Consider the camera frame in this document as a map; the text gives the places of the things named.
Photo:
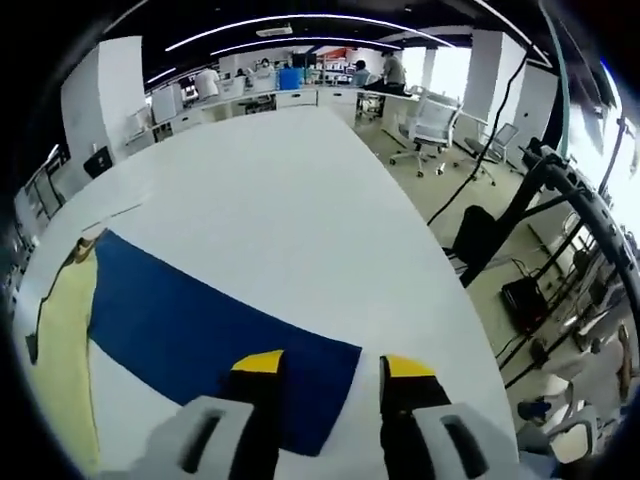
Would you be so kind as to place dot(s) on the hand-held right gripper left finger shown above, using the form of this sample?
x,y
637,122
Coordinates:
x,y
200,440

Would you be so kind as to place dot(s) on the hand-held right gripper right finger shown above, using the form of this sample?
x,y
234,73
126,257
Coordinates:
x,y
450,440

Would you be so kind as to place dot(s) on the yellow blue black garment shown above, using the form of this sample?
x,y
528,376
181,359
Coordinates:
x,y
200,320

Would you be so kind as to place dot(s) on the black equipment case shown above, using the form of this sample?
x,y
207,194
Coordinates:
x,y
522,305

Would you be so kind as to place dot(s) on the white mesh office chair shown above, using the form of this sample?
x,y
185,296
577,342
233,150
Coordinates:
x,y
500,140
435,120

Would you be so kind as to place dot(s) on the blue storage bin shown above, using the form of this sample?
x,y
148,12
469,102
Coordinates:
x,y
290,79

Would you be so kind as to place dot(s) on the long ceiling light strip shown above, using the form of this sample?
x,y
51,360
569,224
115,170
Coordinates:
x,y
300,41
310,19

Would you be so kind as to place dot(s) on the ceiling air vent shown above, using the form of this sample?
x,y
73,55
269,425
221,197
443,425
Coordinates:
x,y
274,30

